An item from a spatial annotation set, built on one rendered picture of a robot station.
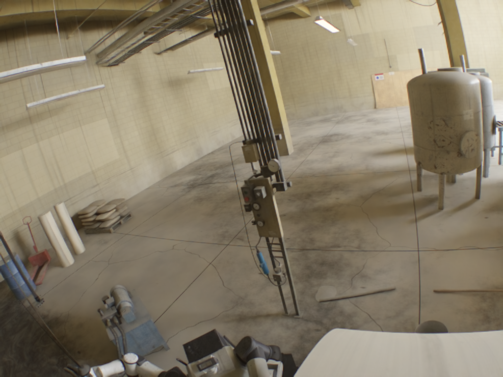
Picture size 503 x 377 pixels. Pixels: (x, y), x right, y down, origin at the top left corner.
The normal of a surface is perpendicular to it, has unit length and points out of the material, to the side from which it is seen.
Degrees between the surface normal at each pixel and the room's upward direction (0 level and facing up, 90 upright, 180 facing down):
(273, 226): 90
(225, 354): 17
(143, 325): 90
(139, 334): 90
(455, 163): 90
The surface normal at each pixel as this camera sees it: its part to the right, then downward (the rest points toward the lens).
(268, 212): -0.44, 0.41
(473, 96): 0.15, 0.29
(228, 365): -0.29, -0.76
